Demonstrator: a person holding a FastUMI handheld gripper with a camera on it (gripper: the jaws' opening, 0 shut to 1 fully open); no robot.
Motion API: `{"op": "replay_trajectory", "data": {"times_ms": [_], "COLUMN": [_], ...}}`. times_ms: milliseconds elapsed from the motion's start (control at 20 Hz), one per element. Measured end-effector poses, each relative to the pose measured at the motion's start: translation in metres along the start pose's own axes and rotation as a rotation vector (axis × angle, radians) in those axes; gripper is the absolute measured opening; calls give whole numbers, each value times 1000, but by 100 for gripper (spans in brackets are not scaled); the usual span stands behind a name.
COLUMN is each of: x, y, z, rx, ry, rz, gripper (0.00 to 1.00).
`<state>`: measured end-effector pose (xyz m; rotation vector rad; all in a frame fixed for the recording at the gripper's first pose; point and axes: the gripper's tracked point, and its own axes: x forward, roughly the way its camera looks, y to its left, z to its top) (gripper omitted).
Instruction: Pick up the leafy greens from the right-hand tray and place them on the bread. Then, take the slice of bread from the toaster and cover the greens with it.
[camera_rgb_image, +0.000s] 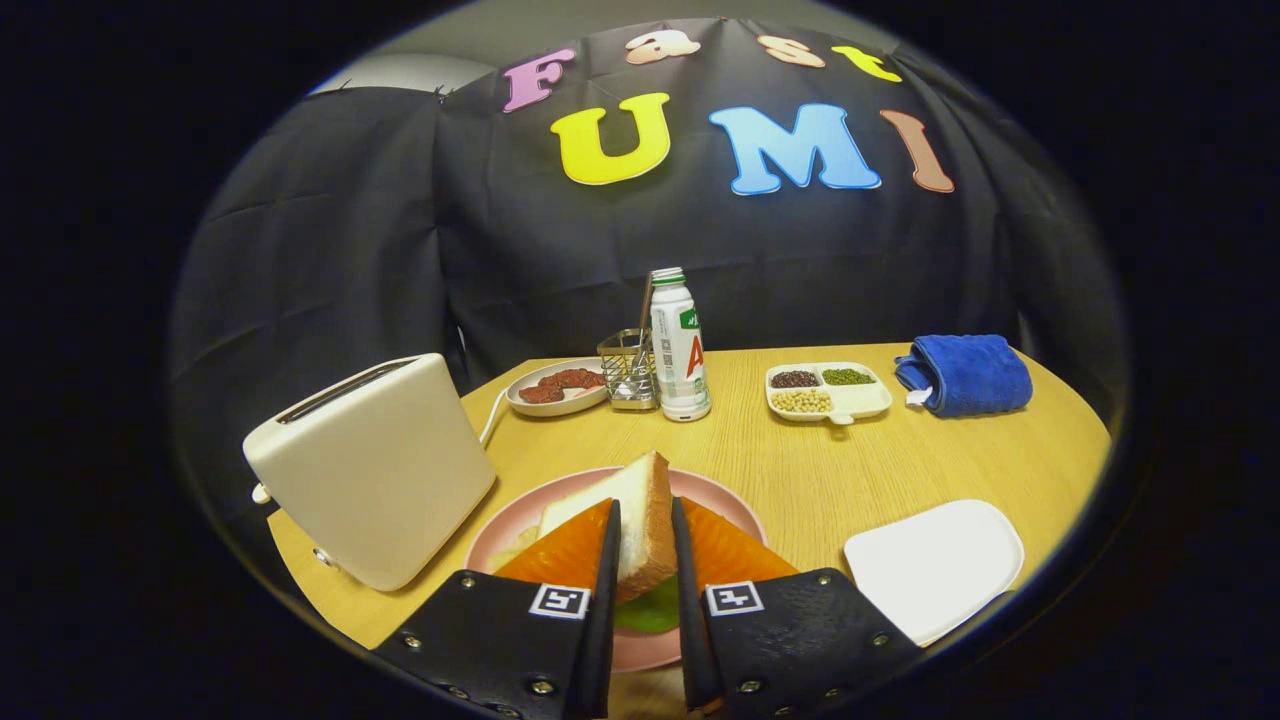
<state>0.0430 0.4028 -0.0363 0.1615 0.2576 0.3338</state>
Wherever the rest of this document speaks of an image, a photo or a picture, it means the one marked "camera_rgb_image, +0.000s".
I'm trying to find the red meat slices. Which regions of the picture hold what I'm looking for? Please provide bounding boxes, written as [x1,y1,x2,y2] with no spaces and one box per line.
[518,368,607,405]

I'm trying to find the white toaster cable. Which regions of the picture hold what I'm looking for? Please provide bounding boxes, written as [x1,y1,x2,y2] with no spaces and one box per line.
[478,385,516,446]

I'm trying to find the blue towel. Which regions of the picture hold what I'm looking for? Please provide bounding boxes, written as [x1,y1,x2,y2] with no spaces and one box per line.
[894,334,1034,418]

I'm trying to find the pink plate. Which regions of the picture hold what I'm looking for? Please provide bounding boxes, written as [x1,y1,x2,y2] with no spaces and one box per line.
[464,466,769,674]

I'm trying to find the green lettuce leaf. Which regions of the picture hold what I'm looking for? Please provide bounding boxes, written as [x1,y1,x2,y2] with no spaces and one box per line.
[612,575,681,634]

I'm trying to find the white toaster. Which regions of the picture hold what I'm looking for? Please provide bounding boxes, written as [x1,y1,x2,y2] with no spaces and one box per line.
[243,353,498,592]

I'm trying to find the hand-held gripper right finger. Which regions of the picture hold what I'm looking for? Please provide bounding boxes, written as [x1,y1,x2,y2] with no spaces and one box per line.
[670,496,923,716]

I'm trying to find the white bread slice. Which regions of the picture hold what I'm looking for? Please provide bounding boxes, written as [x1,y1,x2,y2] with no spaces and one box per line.
[488,525,546,573]

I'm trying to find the black backdrop cloth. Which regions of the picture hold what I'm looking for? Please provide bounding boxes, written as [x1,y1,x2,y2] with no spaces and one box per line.
[168,15,1131,521]

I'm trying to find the white divided dish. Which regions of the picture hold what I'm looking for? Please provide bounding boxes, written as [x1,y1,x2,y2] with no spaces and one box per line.
[765,362,893,426]

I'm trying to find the white bottle green cap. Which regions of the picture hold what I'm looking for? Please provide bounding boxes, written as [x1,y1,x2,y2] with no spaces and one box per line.
[649,267,713,423]

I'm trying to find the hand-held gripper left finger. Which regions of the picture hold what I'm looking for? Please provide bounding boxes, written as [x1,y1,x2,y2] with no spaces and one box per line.
[372,499,622,719]

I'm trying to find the white rectangular plate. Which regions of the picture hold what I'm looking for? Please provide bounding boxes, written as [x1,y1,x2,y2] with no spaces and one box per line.
[843,499,1026,648]

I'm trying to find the toasted bread slice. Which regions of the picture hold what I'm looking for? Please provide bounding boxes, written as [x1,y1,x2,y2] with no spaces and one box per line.
[538,450,679,604]

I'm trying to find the small white round plate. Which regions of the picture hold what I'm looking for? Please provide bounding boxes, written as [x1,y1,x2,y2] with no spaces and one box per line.
[506,358,611,417]

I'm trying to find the metal wire chopstick holder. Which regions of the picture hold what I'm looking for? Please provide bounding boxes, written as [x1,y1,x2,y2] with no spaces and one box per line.
[597,328,661,412]

